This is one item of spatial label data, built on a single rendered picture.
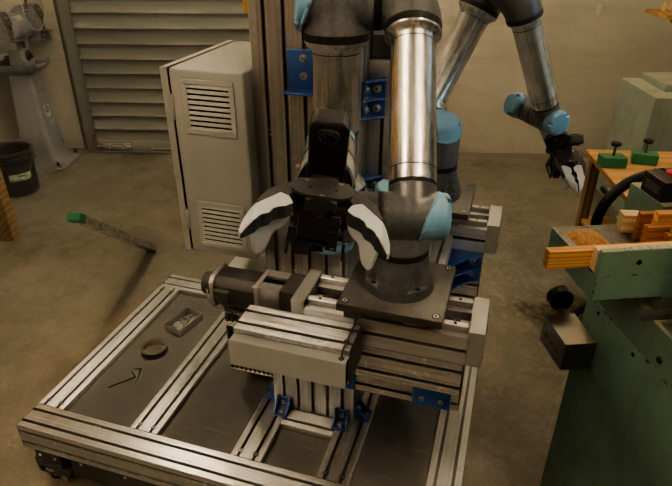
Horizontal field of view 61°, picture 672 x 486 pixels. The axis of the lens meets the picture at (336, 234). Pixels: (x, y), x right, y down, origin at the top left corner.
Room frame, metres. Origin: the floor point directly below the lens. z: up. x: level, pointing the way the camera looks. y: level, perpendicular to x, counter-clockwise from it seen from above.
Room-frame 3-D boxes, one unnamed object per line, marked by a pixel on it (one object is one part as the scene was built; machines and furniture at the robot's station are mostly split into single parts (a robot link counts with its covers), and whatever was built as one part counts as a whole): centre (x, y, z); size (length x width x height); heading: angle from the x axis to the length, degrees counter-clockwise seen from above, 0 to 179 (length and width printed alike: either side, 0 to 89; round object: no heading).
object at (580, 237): (1.09, -0.55, 0.91); 0.10 x 0.07 x 0.02; 6
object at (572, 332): (1.15, -0.58, 0.58); 0.12 x 0.08 x 0.08; 6
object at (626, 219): (1.15, -0.66, 0.92); 0.04 x 0.03 x 0.04; 85
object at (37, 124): (3.83, 2.05, 0.57); 0.47 x 0.37 x 1.14; 178
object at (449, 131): (1.53, -0.28, 0.98); 0.13 x 0.12 x 0.14; 17
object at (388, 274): (1.05, -0.14, 0.87); 0.15 x 0.15 x 0.10
